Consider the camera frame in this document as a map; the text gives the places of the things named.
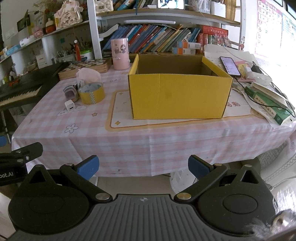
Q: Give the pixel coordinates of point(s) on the black smartphone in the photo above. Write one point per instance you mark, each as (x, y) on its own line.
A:
(230, 66)

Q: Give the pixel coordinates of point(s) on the green book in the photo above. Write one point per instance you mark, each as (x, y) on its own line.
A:
(268, 105)

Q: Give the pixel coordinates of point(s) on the black electronic keyboard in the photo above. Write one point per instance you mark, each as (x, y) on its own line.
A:
(25, 85)

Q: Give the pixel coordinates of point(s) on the alphabet wall poster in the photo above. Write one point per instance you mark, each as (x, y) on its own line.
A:
(268, 25)

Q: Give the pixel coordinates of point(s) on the stack of white papers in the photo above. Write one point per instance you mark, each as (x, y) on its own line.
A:
(222, 51)

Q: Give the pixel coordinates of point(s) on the orange white small box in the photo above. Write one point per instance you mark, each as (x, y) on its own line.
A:
(183, 51)
(188, 44)

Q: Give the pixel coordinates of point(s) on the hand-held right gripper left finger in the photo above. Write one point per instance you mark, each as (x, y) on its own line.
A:
(89, 167)

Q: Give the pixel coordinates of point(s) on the white box with red label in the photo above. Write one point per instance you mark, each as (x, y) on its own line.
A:
(44, 62)

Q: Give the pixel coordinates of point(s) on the white green pen cup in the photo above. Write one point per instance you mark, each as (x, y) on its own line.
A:
(86, 56)

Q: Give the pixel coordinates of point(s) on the white quilted handbag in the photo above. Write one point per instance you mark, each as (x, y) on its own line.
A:
(104, 5)

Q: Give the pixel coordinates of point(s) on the pale wall chart poster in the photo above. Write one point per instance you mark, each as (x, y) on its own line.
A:
(290, 32)

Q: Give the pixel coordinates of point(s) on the white tube lamp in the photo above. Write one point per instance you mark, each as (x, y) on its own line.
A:
(150, 22)

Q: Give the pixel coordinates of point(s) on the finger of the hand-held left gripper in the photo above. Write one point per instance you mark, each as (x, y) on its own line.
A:
(2, 141)
(27, 150)

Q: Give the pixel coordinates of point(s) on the yellow tape roll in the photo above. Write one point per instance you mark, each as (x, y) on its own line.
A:
(92, 96)

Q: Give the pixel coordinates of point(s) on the black power adapter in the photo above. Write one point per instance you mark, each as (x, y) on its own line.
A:
(257, 68)

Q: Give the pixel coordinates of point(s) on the row of colourful books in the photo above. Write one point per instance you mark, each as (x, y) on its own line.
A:
(152, 38)

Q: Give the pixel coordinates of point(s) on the wooden chessboard box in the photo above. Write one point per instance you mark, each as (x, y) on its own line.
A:
(85, 67)

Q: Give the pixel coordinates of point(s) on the white charger cube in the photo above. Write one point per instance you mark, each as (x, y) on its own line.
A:
(69, 106)

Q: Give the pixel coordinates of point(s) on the clear plastic box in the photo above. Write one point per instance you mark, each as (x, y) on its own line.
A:
(256, 77)

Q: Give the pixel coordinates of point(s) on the upper row of books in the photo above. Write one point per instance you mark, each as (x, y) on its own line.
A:
(136, 4)

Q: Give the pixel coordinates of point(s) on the red boxed book set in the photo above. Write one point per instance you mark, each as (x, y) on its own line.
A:
(214, 33)

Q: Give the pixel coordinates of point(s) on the yellow cardboard box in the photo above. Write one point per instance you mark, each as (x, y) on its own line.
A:
(175, 97)

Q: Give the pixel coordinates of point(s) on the pink plush toy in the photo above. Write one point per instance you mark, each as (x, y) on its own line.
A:
(89, 74)

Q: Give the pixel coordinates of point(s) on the grey toy car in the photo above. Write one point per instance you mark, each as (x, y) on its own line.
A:
(69, 91)

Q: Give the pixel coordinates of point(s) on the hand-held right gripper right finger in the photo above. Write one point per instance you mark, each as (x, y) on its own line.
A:
(197, 168)

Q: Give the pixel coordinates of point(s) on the pink cylindrical container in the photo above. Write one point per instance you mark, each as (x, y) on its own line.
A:
(119, 54)

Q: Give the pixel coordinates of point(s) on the white wooden bookshelf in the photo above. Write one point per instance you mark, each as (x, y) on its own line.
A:
(94, 25)

